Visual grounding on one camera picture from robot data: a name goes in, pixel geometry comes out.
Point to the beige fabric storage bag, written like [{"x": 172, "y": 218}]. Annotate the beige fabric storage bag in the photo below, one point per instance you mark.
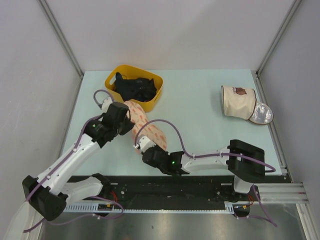
[{"x": 242, "y": 103}]

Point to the white slotted cable duct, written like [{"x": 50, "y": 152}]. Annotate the white slotted cable duct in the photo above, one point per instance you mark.
[{"x": 99, "y": 207}]

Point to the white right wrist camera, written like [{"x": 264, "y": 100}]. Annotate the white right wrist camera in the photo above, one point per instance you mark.
[{"x": 143, "y": 143}]

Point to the yellow plastic basket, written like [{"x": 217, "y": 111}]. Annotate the yellow plastic basket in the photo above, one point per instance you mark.
[{"x": 132, "y": 72}]

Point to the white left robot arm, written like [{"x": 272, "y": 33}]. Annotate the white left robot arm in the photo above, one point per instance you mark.
[{"x": 49, "y": 193}]

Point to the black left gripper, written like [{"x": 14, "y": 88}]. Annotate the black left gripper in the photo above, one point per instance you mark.
[{"x": 128, "y": 126}]

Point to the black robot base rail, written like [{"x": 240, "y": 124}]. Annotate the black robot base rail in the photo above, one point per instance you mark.
[{"x": 171, "y": 191}]

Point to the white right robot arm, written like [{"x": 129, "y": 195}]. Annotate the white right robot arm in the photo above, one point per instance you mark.
[{"x": 243, "y": 160}]

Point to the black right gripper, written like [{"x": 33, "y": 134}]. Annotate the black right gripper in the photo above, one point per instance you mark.
[{"x": 158, "y": 147}]

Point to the black clothes pile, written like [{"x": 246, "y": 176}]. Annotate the black clothes pile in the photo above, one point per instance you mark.
[{"x": 140, "y": 89}]

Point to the pink tulip mesh laundry bag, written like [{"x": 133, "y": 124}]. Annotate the pink tulip mesh laundry bag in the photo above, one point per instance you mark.
[{"x": 138, "y": 116}]

